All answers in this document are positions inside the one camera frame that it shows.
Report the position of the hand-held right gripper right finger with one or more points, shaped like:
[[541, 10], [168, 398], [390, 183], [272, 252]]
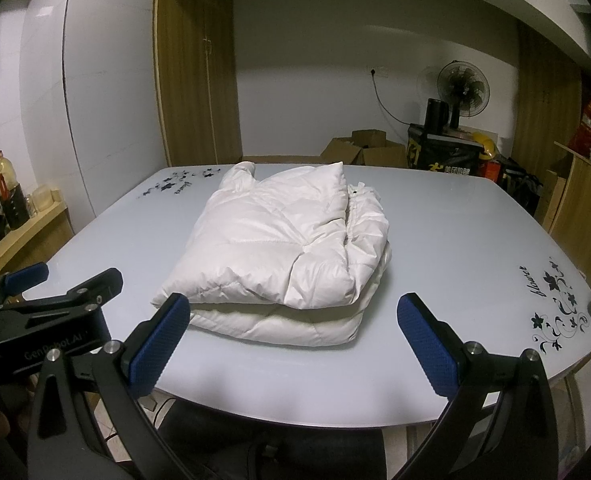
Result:
[[425, 350]]

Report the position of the orange box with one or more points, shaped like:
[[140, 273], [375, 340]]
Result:
[[495, 170]]

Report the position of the cardboard box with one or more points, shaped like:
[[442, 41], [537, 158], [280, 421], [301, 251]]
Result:
[[369, 139], [340, 152], [385, 157]]

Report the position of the white wall outlet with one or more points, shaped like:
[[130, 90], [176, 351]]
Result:
[[379, 71]]

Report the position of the person's dark trousers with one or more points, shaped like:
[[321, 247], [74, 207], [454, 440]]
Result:
[[275, 425]]

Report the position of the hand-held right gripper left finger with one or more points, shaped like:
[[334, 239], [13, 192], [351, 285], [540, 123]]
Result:
[[160, 345]]

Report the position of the black standing fan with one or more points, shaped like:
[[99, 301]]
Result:
[[463, 87]]

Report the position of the clear jar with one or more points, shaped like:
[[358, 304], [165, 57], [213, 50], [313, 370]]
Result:
[[40, 199], [55, 196]]

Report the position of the black bag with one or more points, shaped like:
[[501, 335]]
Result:
[[523, 182]]

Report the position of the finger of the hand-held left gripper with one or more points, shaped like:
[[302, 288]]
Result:
[[93, 287], [25, 277]]

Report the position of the low wooden cabinet with jars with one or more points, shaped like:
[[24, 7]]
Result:
[[30, 240]]

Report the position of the wooden wardrobe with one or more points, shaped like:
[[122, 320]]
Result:
[[195, 85], [545, 110]]

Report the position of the yellow helmet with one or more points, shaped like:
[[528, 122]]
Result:
[[486, 145]]

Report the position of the white down jacket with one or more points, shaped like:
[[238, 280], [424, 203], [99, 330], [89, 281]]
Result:
[[275, 240]]

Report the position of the black delivery box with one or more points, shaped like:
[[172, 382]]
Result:
[[445, 155]]

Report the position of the black kettle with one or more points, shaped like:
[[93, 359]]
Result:
[[436, 115]]

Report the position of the wooden side cabinet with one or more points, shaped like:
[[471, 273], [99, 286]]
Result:
[[583, 200]]

